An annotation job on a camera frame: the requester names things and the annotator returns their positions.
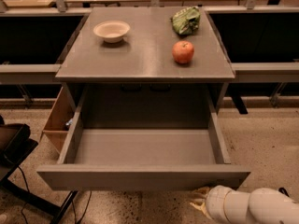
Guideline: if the grey drawer cabinet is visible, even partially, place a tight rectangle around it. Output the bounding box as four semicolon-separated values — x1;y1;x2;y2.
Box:
56;7;235;128

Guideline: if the grey top drawer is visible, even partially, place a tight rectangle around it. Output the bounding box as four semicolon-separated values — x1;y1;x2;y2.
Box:
37;84;250;191

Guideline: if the black bar right floor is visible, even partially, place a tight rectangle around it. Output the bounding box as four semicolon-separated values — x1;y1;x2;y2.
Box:
278;188;290;197

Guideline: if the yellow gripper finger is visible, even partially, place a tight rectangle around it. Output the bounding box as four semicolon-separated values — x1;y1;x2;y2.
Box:
191;203;211;219
190;187;211;202

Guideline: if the red apple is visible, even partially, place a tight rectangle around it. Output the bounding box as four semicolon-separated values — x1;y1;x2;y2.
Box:
172;40;194;64

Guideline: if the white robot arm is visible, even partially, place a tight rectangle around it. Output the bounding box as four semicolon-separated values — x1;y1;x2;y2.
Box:
190;186;299;224

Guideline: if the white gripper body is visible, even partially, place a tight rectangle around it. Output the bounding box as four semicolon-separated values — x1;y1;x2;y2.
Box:
206;186;232;224

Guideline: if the cardboard box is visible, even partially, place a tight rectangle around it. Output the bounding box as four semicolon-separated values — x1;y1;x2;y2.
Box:
43;88;74;153

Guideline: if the green chip bag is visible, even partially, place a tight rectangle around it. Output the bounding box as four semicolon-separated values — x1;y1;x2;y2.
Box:
170;7;201;35

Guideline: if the black stand left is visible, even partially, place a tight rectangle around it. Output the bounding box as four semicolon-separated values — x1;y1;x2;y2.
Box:
0;117;77;224

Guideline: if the metal railing frame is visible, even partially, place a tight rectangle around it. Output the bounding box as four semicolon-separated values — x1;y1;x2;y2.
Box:
0;7;299;84

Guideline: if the white paper bowl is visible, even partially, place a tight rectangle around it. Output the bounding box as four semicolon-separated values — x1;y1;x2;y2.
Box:
93;21;130;43

